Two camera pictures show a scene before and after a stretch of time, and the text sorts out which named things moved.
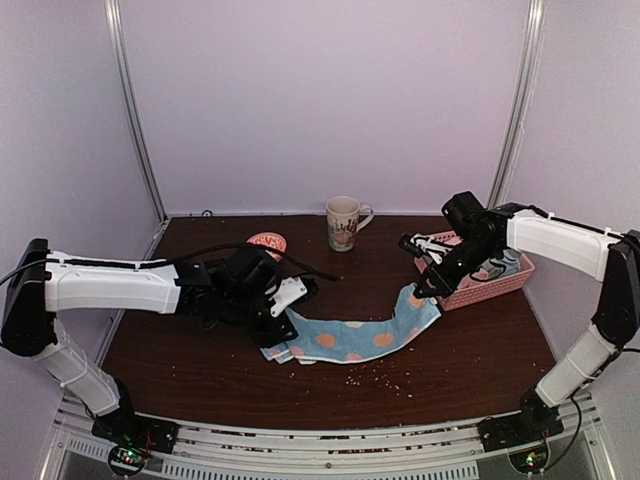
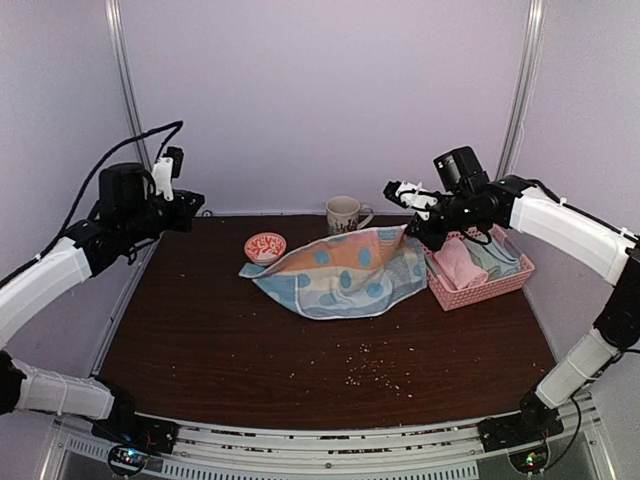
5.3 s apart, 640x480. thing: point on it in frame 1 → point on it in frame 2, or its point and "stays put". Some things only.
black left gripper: x=275 y=333 → x=186 y=211
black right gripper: x=444 y=284 → x=433 y=239
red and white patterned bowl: x=271 y=240 stays put
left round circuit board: x=126 y=460 stays put
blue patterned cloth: x=317 y=342 → x=356 y=273
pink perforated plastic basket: x=473 y=293 stays put
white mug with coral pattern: x=342 y=214 stays put
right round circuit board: x=531 y=460 stays put
